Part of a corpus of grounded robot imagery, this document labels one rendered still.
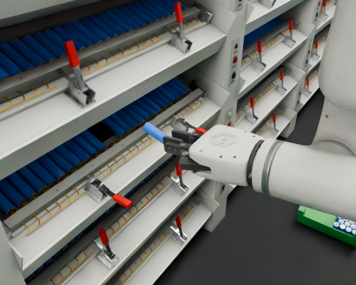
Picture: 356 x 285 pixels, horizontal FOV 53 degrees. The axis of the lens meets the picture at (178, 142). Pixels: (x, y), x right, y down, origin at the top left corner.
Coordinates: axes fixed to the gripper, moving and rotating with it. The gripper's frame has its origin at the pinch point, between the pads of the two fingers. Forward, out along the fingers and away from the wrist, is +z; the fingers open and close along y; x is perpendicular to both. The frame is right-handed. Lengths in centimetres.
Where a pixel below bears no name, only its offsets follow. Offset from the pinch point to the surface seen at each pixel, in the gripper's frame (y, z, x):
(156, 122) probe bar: -9.9, 13.3, 3.5
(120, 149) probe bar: 2.1, 12.9, 3.7
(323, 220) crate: -57, -14, 58
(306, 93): -128, 16, 44
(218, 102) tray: -31.1, 9.6, 7.0
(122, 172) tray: 4.2, 11.3, 7.4
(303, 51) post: -101, 10, 14
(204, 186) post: -31, 17, 37
